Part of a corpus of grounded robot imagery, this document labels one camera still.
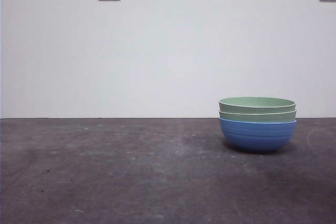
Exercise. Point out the green ribbed bowl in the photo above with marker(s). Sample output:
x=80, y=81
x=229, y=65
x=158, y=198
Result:
x=257, y=117
x=257, y=102

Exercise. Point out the blue ribbed bowl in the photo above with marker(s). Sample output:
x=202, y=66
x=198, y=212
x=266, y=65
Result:
x=257, y=137

